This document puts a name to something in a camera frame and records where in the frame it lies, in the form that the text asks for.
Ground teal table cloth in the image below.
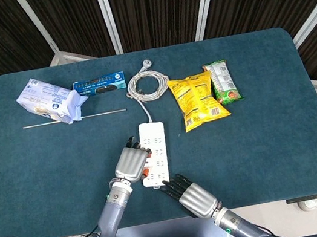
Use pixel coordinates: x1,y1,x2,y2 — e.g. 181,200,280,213
0,19,317,237

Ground yellow snack bag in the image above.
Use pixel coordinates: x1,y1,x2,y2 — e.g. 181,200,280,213
166,68,235,135

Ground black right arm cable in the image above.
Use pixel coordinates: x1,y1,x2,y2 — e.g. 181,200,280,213
255,219,279,237

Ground dark folding screen partition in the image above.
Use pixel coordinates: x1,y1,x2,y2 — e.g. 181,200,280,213
0,0,317,146

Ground blue cookie box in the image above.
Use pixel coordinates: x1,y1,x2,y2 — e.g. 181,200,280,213
70,70,128,101

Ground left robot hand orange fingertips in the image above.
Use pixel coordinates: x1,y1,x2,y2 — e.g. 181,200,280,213
108,132,157,186

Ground white power strip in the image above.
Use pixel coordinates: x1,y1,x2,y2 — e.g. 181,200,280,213
132,119,175,192

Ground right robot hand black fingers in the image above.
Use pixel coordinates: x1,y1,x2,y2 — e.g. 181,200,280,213
159,167,224,226

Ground white blue wipes pack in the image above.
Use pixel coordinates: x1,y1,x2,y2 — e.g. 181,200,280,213
13,68,94,133

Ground green snack bag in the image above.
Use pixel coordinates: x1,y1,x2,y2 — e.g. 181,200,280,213
200,57,246,108

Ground thin metal rod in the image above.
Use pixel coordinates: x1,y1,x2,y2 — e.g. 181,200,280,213
22,108,128,131

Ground white cable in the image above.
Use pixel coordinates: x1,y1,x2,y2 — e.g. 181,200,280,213
121,55,177,128

